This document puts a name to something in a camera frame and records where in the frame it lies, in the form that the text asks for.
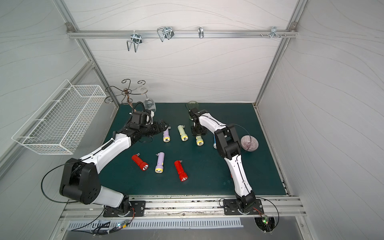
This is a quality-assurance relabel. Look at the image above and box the purple flashlight row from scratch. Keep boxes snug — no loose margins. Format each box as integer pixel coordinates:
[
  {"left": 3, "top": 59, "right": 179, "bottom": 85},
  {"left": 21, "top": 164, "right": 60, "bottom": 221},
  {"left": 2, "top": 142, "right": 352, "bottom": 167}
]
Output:
[
  {"left": 155, "top": 152, "right": 165, "bottom": 174},
  {"left": 163, "top": 128, "right": 171, "bottom": 143}
]

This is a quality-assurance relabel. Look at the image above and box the pale green flashlight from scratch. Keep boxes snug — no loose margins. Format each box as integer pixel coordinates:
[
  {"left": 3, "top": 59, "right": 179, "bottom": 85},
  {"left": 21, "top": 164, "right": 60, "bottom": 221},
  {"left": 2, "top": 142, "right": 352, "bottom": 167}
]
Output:
[
  {"left": 196, "top": 136, "right": 204, "bottom": 146},
  {"left": 177, "top": 125, "right": 189, "bottom": 142}
]

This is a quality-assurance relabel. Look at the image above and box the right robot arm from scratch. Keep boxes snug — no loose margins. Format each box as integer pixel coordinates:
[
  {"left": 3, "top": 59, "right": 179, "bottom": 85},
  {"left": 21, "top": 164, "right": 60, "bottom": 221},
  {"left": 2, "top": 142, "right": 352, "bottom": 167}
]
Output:
[{"left": 189, "top": 108, "right": 257, "bottom": 215}]

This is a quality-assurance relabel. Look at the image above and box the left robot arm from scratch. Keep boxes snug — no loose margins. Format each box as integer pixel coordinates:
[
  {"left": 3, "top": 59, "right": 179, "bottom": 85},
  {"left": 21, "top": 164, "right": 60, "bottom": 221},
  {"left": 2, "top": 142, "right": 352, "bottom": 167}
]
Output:
[{"left": 59, "top": 121, "right": 170, "bottom": 217}]

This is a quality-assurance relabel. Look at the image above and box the red flashlight left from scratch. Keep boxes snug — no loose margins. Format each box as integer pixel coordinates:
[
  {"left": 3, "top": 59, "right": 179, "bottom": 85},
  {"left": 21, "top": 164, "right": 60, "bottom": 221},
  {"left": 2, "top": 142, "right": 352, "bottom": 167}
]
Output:
[{"left": 132, "top": 153, "right": 149, "bottom": 171}]

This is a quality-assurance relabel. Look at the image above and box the red flashlight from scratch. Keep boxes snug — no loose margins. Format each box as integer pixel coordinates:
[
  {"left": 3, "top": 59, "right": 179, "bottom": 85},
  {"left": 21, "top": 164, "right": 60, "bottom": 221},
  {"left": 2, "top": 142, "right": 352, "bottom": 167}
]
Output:
[
  {"left": 174, "top": 160, "right": 188, "bottom": 182},
  {"left": 132, "top": 153, "right": 149, "bottom": 171}
]

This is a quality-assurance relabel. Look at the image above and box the red flashlight centre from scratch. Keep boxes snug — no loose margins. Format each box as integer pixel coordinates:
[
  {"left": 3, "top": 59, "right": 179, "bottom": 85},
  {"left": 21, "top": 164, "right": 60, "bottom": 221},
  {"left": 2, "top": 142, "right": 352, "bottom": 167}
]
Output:
[{"left": 174, "top": 160, "right": 188, "bottom": 182}]

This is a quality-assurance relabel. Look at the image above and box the clear wine glass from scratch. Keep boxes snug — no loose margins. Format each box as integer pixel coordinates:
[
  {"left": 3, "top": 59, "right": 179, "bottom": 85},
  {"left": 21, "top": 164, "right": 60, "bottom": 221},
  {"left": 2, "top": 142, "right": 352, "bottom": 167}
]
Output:
[{"left": 141, "top": 88, "right": 157, "bottom": 112}]

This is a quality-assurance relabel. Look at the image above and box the green glass tumbler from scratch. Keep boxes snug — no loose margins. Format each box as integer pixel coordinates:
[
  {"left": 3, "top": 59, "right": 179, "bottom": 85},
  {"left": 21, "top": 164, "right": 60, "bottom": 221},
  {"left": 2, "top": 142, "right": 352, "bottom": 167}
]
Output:
[{"left": 187, "top": 101, "right": 199, "bottom": 110}]

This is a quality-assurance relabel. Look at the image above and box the metal wine glass rack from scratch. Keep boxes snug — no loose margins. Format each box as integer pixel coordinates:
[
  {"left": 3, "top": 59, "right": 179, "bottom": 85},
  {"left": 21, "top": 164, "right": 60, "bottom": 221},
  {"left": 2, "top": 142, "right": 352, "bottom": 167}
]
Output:
[{"left": 104, "top": 79, "right": 148, "bottom": 112}]

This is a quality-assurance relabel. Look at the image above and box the pink striped bowl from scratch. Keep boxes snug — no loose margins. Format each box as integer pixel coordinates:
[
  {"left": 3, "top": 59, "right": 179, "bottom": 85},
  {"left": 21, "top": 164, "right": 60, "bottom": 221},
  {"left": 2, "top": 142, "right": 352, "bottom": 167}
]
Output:
[{"left": 241, "top": 135, "right": 259, "bottom": 152}]

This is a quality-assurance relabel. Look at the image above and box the metal hook clip left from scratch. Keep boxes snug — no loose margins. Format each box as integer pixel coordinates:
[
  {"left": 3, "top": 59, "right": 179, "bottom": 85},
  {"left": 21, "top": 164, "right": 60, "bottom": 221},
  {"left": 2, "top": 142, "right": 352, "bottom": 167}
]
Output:
[{"left": 127, "top": 33, "right": 143, "bottom": 53}]

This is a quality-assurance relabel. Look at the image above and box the metal hook clip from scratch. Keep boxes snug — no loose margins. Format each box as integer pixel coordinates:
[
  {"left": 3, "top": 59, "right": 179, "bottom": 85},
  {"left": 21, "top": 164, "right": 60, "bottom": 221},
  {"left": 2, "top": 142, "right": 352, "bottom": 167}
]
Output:
[
  {"left": 157, "top": 26, "right": 175, "bottom": 42},
  {"left": 127, "top": 33, "right": 143, "bottom": 53}
]

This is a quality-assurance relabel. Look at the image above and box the metal hook clip centre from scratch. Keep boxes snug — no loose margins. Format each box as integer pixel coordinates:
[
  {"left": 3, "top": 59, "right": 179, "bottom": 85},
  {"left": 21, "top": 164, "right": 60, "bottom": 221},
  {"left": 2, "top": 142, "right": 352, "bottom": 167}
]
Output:
[{"left": 157, "top": 26, "right": 175, "bottom": 42}]

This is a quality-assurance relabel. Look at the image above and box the white vent strip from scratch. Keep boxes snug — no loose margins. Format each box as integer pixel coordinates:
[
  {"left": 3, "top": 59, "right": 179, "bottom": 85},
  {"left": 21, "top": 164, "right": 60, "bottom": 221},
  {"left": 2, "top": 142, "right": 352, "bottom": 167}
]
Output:
[{"left": 67, "top": 218, "right": 243, "bottom": 231}]

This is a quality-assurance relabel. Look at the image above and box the small metal clip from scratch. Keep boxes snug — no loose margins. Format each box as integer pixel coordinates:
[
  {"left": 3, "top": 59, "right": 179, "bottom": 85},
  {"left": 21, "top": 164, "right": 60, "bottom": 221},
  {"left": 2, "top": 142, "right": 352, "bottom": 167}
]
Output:
[{"left": 198, "top": 27, "right": 204, "bottom": 39}]

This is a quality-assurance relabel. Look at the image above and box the metal clip right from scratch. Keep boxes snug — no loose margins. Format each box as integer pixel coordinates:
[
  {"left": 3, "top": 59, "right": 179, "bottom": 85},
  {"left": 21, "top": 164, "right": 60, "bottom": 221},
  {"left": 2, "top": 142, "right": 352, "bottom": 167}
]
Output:
[{"left": 260, "top": 27, "right": 286, "bottom": 39}]

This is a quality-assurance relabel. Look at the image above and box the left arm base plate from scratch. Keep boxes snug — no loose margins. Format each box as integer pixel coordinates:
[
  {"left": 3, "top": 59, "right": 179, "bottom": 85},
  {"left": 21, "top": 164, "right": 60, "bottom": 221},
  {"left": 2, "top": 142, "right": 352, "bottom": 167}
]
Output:
[{"left": 103, "top": 200, "right": 146, "bottom": 218}]

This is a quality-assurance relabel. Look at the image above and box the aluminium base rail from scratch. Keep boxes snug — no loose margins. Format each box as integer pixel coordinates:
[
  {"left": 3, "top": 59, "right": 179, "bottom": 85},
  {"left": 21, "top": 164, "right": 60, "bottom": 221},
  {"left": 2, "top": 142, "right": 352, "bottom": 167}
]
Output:
[{"left": 59, "top": 195, "right": 307, "bottom": 222}]

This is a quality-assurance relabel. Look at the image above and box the white wire basket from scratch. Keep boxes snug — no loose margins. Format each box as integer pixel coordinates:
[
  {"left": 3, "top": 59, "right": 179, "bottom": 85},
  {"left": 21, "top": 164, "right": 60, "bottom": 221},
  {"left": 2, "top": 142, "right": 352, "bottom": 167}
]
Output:
[{"left": 12, "top": 80, "right": 106, "bottom": 155}]

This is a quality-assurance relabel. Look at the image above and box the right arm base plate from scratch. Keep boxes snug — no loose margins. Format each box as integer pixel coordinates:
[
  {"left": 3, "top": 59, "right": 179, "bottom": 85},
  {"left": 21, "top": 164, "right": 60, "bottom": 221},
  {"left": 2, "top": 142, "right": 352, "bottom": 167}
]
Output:
[{"left": 219, "top": 199, "right": 264, "bottom": 216}]

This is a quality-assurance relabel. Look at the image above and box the aluminium top rail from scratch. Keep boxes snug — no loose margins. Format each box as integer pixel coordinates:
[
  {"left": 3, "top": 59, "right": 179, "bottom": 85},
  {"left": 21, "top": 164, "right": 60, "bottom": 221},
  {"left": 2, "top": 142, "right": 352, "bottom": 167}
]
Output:
[{"left": 67, "top": 29, "right": 299, "bottom": 40}]

